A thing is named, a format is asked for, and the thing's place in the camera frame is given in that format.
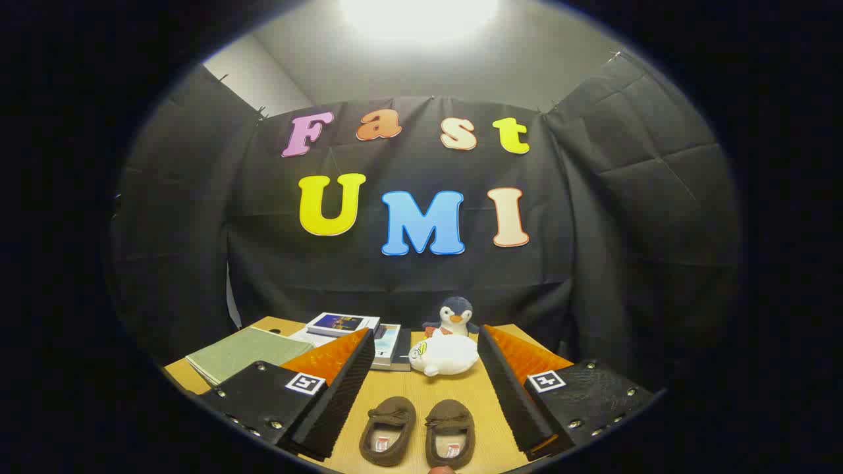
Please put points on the book with blue night cover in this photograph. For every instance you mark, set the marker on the book with blue night cover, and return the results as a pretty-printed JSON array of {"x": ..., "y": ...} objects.
[{"x": 339, "y": 323}]

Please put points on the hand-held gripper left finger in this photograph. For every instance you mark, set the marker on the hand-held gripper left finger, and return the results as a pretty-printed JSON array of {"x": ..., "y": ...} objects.
[{"x": 342, "y": 395}]

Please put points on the brown fuzzy shoe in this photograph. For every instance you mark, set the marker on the brown fuzzy shoe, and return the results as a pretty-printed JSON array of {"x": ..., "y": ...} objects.
[
  {"x": 451, "y": 418},
  {"x": 388, "y": 416}
]

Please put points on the dark cover book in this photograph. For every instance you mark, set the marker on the dark cover book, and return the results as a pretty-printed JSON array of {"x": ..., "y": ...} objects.
[{"x": 404, "y": 349}]

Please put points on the black backdrop cloth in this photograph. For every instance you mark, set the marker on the black backdrop cloth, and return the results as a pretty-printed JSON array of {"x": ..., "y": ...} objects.
[{"x": 395, "y": 283}]

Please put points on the white cover book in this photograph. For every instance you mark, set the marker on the white cover book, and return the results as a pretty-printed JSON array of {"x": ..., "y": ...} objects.
[{"x": 309, "y": 336}]

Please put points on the green fabric storage box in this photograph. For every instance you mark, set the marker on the green fabric storage box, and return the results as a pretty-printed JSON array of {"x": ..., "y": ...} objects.
[{"x": 244, "y": 352}]

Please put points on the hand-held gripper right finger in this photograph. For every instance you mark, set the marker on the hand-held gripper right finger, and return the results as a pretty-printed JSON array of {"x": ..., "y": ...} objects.
[{"x": 510, "y": 395}]

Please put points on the grey penguin plush toy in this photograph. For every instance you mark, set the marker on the grey penguin plush toy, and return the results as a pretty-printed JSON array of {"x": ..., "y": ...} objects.
[{"x": 456, "y": 316}]

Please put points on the white seal plush toy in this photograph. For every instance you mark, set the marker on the white seal plush toy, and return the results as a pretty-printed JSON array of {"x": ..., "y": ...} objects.
[{"x": 448, "y": 355}]

